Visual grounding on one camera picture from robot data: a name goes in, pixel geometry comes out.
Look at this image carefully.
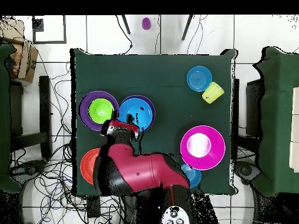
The small green bowl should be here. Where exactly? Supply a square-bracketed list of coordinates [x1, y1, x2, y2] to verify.
[88, 98, 115, 125]

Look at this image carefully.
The purple bowl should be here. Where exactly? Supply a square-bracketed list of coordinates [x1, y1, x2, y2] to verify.
[78, 90, 120, 131]
[120, 94, 157, 132]

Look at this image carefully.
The orange bowl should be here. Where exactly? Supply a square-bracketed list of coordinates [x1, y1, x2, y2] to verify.
[79, 148, 102, 186]

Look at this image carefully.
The dark green table cloth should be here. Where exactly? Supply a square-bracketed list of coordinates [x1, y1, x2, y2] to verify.
[69, 47, 239, 197]

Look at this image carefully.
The translucent blue small bowl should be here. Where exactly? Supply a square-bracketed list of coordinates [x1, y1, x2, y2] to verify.
[186, 65, 213, 92]
[180, 163, 202, 189]

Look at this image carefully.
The translucent yellow cup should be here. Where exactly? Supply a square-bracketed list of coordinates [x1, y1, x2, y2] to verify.
[201, 81, 225, 105]

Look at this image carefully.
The large pink bowl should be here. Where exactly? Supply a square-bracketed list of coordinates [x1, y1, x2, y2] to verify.
[180, 125, 227, 171]

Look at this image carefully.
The black tripod leg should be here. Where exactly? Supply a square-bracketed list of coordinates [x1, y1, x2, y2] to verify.
[181, 15, 194, 41]
[121, 15, 131, 35]

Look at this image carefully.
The purple cup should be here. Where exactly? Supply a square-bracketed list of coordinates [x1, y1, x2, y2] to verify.
[141, 16, 152, 30]

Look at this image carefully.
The cardboard box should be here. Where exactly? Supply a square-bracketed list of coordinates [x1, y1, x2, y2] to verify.
[0, 17, 39, 83]

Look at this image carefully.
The green cloth covered table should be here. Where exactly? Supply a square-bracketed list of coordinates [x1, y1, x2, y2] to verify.
[0, 43, 22, 194]
[252, 45, 299, 198]

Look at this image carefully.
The tangle of black cables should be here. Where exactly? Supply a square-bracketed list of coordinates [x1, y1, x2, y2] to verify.
[9, 46, 124, 224]

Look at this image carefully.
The black metal frame stand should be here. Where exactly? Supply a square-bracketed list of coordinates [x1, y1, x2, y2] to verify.
[9, 75, 53, 159]

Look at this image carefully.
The black floor cable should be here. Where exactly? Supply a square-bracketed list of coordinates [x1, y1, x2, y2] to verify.
[114, 15, 134, 55]

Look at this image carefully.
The black square floor frame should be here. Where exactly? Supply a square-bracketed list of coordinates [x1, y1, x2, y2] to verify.
[32, 15, 67, 44]

